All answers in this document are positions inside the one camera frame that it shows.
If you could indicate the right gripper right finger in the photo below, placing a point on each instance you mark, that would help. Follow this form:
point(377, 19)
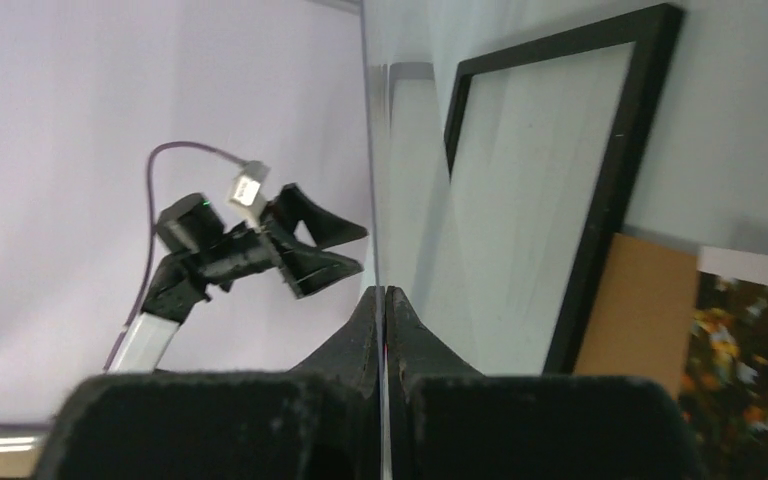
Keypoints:
point(450, 421)

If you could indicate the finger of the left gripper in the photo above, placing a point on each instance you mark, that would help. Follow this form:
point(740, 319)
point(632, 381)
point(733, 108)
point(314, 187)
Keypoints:
point(292, 207)
point(309, 271)

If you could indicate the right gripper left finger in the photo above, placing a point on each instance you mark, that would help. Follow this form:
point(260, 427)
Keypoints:
point(318, 420)

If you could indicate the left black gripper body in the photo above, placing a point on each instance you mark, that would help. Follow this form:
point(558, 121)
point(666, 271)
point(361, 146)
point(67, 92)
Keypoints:
point(224, 257)

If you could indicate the clear acrylic sheet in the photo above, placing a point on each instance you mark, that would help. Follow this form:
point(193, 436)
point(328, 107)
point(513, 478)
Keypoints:
point(483, 247)

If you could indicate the autumn leaves photo print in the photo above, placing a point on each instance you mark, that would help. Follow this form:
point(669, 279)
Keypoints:
point(723, 390)

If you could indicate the black picture frame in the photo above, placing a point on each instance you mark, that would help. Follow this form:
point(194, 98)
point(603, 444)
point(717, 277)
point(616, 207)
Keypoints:
point(652, 33)

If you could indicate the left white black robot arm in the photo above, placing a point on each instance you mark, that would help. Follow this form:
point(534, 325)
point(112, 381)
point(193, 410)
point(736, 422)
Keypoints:
point(171, 294)

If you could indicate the brown cardboard backing board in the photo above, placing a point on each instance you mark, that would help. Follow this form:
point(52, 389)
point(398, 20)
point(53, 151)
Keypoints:
point(641, 318)

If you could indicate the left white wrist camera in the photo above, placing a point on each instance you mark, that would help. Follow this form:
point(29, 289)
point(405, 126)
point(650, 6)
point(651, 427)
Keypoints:
point(245, 195)

